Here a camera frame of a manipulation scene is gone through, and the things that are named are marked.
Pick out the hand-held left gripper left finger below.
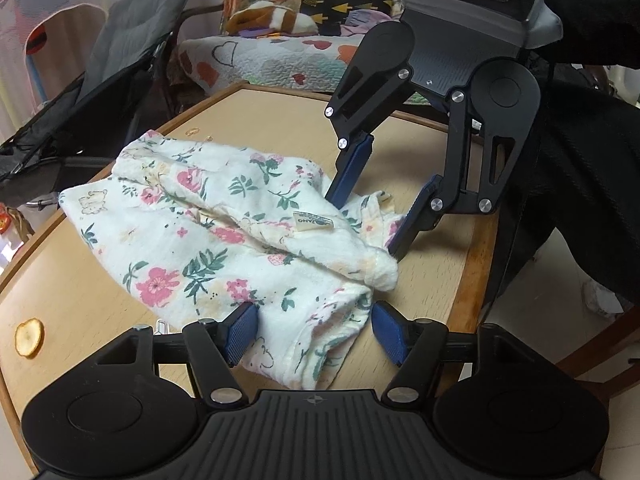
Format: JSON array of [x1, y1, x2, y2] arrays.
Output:
[[95, 301, 261, 407]]

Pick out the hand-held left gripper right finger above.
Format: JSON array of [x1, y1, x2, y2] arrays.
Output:
[[371, 300, 543, 407]]

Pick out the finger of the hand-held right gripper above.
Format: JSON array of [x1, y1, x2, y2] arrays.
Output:
[[324, 55, 416, 209], [386, 91, 532, 261]]

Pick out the white floral baby garment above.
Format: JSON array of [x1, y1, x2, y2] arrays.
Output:
[[59, 130, 408, 391]]

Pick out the person's right forearm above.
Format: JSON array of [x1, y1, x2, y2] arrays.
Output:
[[540, 0, 640, 68]]

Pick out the lavender cloth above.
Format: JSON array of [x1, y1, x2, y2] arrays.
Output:
[[342, 7, 396, 36]]

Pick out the heart print quilt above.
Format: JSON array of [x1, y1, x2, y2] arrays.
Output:
[[177, 35, 436, 106]]

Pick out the person's right leg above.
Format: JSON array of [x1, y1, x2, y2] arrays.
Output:
[[492, 62, 640, 306]]

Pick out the wooden table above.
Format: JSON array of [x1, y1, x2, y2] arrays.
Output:
[[0, 80, 501, 476]]

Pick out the brown white plush toy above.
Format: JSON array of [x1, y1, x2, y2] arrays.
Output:
[[225, 0, 321, 38]]

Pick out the white crumpled paper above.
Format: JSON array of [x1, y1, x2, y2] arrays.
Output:
[[582, 280, 626, 316]]

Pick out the wooden chair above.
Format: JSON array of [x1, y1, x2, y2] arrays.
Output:
[[552, 305, 640, 403]]

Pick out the dried orange slice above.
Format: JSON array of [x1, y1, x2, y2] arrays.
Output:
[[14, 319, 46, 359]]

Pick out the grey folding chair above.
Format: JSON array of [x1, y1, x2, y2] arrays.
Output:
[[0, 0, 198, 211]]

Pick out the pink mesh play tent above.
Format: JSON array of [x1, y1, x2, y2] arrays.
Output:
[[0, 0, 131, 136]]

